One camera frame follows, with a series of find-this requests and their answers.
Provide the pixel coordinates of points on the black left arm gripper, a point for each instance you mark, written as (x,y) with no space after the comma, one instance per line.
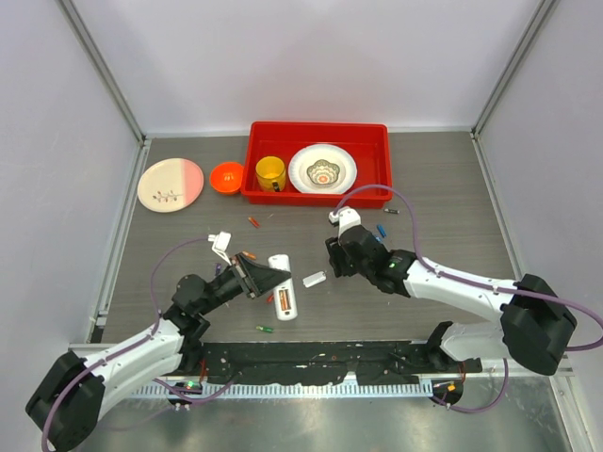
(256,278)

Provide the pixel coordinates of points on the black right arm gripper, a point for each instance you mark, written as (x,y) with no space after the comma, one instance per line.
(336,251)

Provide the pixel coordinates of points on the orange AAA battery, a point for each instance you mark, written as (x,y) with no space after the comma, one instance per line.
(284,300)

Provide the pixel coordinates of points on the white remote control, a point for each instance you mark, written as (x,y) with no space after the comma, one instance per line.
(282,262)

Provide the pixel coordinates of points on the white battery cover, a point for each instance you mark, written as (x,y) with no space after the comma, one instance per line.
(314,279)

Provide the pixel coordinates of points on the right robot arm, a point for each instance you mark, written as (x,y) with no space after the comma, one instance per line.
(521,320)

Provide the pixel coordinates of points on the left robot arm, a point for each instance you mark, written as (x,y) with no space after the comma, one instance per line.
(77,392)

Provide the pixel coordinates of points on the blue battery far right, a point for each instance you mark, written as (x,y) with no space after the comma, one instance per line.
(381,230)

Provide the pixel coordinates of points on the green battery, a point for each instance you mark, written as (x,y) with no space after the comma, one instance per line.
(265,329)

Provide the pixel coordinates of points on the orange battery behind gripper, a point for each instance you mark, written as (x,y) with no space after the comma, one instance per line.
(254,222)

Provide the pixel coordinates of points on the patterned small bowl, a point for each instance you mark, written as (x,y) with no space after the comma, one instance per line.
(323,173)

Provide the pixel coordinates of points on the white plate in bin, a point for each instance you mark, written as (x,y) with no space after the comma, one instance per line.
(308,155)

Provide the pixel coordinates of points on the red plastic bin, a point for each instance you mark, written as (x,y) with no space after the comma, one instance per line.
(367,143)

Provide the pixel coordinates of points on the yellow mug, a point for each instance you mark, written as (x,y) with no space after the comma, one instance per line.
(270,172)

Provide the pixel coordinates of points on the orange plastic bowl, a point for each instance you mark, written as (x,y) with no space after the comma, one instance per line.
(226,178)

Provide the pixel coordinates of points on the pink and white plate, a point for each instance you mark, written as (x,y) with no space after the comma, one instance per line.
(170,185)

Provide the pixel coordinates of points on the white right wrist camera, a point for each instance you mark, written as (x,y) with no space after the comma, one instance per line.
(344,218)

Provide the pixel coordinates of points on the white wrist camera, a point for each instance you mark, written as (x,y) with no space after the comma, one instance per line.
(344,218)
(219,245)

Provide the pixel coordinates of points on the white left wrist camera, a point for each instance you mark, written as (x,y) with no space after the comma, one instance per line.
(219,245)

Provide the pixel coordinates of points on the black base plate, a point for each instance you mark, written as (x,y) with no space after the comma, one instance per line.
(321,363)

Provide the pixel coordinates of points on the aluminium front rail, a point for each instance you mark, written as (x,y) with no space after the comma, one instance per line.
(349,388)

